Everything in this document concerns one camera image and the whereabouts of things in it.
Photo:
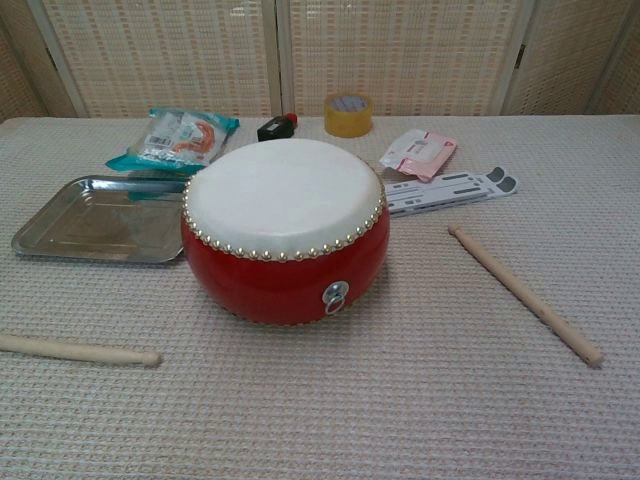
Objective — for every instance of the wooden drumstick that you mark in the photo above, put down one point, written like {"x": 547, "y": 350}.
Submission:
{"x": 520, "y": 292}
{"x": 75, "y": 350}

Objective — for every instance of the red drum with white skin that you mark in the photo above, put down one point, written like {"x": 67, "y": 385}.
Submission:
{"x": 280, "y": 200}

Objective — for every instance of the rectangular metal tray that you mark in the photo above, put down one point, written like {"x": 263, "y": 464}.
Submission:
{"x": 90, "y": 225}

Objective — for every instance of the yellow packing tape roll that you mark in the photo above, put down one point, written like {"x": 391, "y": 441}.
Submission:
{"x": 345, "y": 125}

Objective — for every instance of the black bottle with red cap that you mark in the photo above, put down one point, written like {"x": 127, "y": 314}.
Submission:
{"x": 272, "y": 130}

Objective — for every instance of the white folding laptop stand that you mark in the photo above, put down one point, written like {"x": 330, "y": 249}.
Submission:
{"x": 440, "y": 192}

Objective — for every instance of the pink white wet wipes pack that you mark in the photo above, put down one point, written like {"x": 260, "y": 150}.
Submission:
{"x": 420, "y": 155}

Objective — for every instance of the white woven tablecloth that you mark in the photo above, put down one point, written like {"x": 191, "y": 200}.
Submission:
{"x": 350, "y": 400}

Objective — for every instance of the teal snack bag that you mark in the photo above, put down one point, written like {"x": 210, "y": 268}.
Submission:
{"x": 175, "y": 135}

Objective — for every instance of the bamboo folding screen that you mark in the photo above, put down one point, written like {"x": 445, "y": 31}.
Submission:
{"x": 175, "y": 50}

